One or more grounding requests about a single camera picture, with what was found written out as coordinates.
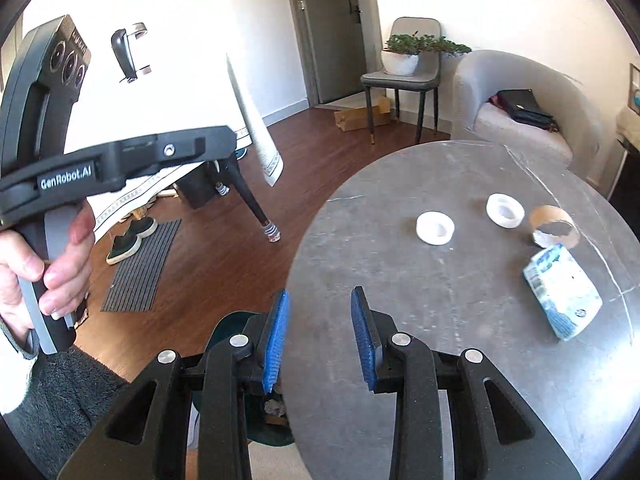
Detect dark green trash bin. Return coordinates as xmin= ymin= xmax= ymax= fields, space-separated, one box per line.
xmin=207 ymin=310 xmax=296 ymax=448

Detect brown cardboard box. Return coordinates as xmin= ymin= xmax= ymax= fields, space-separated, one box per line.
xmin=334 ymin=97 xmax=392 ymax=132

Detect person's left forearm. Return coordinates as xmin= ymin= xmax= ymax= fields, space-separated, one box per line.
xmin=0 ymin=330 xmax=131 ymax=478

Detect potted plant in white pot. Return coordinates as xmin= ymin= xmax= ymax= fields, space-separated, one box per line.
xmin=381 ymin=33 xmax=472 ymax=77

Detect person's left hand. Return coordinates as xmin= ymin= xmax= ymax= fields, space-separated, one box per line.
xmin=0 ymin=204 xmax=97 ymax=346

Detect blue white tissue pack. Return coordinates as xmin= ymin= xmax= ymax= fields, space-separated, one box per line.
xmin=522 ymin=243 xmax=603 ymax=342

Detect white tape roll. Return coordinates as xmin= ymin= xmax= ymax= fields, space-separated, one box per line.
xmin=416 ymin=211 xmax=456 ymax=246
xmin=486 ymin=193 xmax=525 ymax=227

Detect black storage box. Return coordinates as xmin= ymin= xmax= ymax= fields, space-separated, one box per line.
xmin=175 ymin=162 xmax=221 ymax=209

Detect grey striped floor mat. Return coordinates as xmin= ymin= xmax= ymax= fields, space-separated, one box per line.
xmin=100 ymin=218 xmax=183 ymax=313

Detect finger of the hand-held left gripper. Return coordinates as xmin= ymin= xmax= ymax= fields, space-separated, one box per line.
xmin=120 ymin=126 xmax=237 ymax=188

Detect grey door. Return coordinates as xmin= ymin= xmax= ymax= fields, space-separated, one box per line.
xmin=282 ymin=0 xmax=371 ymax=108

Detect black white-soled shoe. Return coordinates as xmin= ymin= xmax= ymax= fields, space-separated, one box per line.
xmin=120 ymin=216 xmax=158 ymax=241
xmin=105 ymin=234 xmax=142 ymax=266

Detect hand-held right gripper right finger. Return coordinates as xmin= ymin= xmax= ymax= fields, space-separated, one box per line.
xmin=350 ymin=286 xmax=583 ymax=480

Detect black bag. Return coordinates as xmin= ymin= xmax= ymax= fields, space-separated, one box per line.
xmin=496 ymin=89 xmax=558 ymax=132

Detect round grey stone table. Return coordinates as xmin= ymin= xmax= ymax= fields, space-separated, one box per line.
xmin=282 ymin=140 xmax=640 ymax=480

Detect black dining table legs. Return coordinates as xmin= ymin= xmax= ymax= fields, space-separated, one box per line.
xmin=212 ymin=157 xmax=281 ymax=243

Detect brown cardboard tape core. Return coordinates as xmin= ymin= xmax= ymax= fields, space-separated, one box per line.
xmin=529 ymin=205 xmax=581 ymax=249

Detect grey armchair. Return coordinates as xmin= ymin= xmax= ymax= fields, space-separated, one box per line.
xmin=451 ymin=50 xmax=601 ymax=186

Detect pale patterned tablecloth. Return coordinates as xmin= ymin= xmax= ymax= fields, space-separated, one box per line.
xmin=65 ymin=52 xmax=285 ymax=241

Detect grey dining chair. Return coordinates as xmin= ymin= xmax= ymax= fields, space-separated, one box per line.
xmin=361 ymin=17 xmax=442 ymax=146

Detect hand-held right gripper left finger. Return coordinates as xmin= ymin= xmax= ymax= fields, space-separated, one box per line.
xmin=70 ymin=288 xmax=292 ymax=480

